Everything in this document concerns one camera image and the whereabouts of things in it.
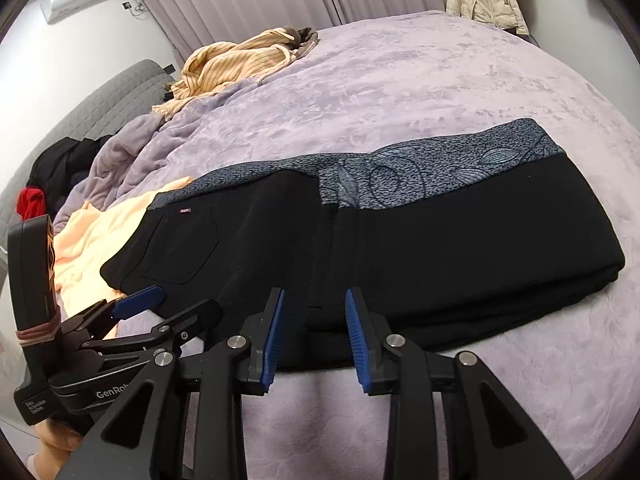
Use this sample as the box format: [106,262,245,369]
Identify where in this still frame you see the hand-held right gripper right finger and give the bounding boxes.
[344,287,576,480]

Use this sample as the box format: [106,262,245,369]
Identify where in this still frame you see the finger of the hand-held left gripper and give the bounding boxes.
[64,284,167,338]
[80,298,224,361]

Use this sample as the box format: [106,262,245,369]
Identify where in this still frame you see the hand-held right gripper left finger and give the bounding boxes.
[57,287,287,480]

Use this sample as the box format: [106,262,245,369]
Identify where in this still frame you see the black pants with grey pattern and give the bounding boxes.
[99,117,627,372]

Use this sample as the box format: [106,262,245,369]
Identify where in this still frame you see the person's left forearm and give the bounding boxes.
[27,417,87,480]

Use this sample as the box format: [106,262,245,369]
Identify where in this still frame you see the cream cloth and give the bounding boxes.
[51,176,197,337]

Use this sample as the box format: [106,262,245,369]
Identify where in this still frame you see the pink hair band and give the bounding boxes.
[14,322,62,347]

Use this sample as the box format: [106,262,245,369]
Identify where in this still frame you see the red cloth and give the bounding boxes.
[16,186,49,222]

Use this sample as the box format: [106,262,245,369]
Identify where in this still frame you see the black clothes pile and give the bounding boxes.
[26,134,122,207]

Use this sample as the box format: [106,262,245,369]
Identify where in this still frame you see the lilac quilted comforter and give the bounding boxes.
[52,72,271,233]

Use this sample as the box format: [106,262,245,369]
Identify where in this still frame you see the grey padded headboard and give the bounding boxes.
[0,58,177,221]

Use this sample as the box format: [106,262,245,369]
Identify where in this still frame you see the yellow striped garment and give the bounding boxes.
[151,26,319,120]

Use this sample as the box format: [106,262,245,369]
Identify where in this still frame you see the lilac bed blanket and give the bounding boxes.
[52,7,640,480]

